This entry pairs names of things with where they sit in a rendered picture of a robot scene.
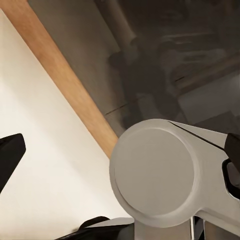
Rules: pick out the cabinet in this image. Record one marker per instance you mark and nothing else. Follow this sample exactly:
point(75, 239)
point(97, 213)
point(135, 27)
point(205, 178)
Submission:
point(176, 60)

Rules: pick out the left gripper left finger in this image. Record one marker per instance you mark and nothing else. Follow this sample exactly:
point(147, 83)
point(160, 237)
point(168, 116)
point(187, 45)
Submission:
point(12, 149)

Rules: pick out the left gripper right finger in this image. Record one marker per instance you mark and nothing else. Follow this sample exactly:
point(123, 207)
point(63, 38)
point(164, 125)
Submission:
point(232, 149)

